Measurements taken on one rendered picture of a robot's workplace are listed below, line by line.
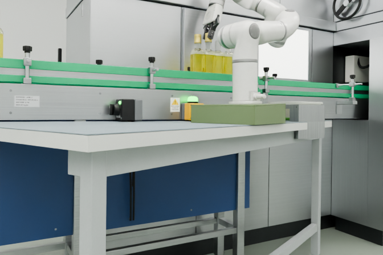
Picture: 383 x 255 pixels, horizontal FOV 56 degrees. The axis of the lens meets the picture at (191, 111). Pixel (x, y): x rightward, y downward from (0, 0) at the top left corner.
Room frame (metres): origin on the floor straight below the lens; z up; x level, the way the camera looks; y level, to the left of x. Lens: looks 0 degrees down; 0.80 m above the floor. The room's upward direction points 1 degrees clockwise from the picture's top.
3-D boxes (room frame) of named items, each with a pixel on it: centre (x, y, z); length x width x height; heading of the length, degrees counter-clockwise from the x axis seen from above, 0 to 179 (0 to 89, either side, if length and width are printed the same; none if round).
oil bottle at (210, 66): (1.76, -0.08, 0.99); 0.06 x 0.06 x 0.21; 29
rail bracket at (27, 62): (1.21, 0.55, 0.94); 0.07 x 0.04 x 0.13; 29
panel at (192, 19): (2.06, -0.35, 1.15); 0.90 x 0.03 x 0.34; 119
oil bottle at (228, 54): (1.81, -0.18, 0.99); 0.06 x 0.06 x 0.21; 29
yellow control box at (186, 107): (1.50, -0.01, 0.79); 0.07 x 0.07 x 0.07; 29
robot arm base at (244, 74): (1.35, -0.21, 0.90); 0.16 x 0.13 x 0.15; 49
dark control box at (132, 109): (1.36, 0.24, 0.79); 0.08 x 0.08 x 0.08; 29
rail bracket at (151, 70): (1.43, 0.15, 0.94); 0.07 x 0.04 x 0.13; 29
